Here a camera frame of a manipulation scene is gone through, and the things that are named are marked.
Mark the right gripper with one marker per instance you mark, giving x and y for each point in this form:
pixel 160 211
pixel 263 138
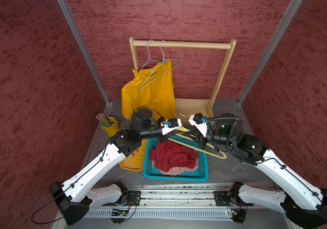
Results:
pixel 200 139

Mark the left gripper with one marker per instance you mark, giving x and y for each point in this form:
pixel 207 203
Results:
pixel 164 138

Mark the dark red t-shirt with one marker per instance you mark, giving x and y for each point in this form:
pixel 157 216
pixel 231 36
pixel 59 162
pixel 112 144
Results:
pixel 169 155

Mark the cream plastic hanger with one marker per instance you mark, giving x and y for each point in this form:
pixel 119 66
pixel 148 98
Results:
pixel 200 146

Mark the pink printed t-shirt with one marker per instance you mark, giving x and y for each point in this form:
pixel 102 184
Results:
pixel 179 170

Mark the yellow t-shirt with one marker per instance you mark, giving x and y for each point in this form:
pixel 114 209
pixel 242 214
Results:
pixel 153 89

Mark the light blue wire hanger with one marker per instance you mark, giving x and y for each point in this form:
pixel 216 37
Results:
pixel 149 59

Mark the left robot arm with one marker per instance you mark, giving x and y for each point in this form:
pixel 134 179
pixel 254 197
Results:
pixel 73 197

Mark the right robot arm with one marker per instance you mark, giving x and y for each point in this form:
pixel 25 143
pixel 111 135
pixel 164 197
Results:
pixel 302 203

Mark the wooden clothes rack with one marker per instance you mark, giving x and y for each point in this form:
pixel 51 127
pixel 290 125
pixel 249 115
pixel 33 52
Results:
pixel 186 106

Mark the teal plastic basket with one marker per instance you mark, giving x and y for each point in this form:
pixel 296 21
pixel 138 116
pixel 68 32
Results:
pixel 198 175

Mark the yellow plastic tray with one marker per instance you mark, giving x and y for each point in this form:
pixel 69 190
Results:
pixel 136 166

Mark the yellow pencil cup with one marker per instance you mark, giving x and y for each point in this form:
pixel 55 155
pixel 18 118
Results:
pixel 113 129

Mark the pencils bundle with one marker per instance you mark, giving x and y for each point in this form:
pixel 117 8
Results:
pixel 105 122

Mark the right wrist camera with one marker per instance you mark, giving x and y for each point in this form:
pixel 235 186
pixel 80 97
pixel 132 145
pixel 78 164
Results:
pixel 199 121

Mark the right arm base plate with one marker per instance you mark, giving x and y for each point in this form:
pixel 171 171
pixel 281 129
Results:
pixel 223 199

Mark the aluminium mounting rail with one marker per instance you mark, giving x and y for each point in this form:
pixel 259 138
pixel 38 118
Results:
pixel 178 201

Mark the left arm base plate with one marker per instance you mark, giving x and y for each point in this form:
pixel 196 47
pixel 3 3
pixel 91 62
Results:
pixel 131 198

